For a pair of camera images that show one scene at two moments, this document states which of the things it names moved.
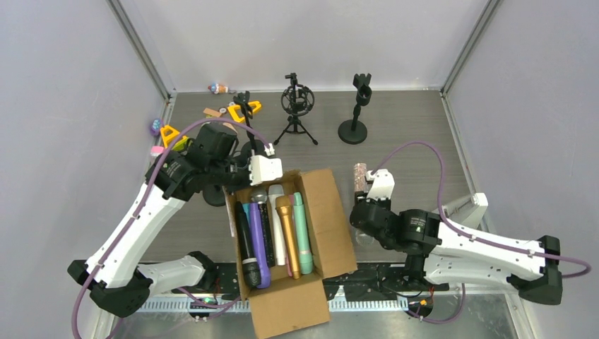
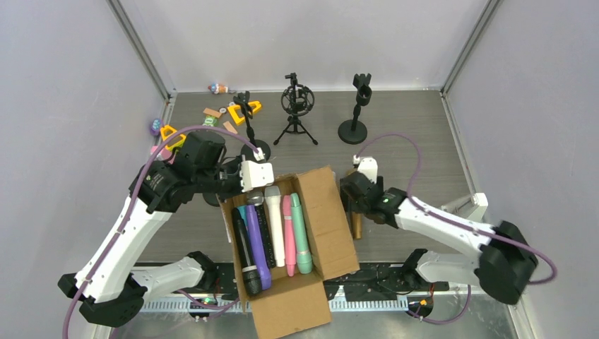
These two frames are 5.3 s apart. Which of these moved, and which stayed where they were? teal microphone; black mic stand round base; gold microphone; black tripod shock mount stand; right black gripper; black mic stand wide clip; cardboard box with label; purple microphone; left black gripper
Moved: black mic stand round base; gold microphone; right black gripper
Stayed: purple microphone; cardboard box with label; left black gripper; black tripod shock mount stand; teal microphone; black mic stand wide clip
